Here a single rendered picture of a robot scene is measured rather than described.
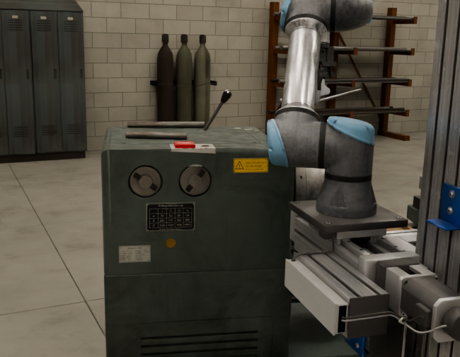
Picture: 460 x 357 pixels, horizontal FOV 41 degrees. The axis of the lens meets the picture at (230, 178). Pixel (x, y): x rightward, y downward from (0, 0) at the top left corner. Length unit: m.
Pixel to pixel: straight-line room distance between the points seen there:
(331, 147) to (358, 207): 0.16
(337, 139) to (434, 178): 0.24
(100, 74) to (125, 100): 0.51
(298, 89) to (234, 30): 7.74
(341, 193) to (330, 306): 0.34
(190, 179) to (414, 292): 0.84
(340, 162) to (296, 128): 0.13
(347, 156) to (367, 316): 0.40
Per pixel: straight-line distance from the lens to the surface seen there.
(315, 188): 2.06
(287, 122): 1.52
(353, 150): 1.49
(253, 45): 9.45
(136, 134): 2.02
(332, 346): 2.24
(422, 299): 1.26
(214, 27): 9.17
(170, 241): 1.91
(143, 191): 1.87
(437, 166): 1.46
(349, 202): 1.51
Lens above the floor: 1.58
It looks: 13 degrees down
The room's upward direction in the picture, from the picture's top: 1 degrees clockwise
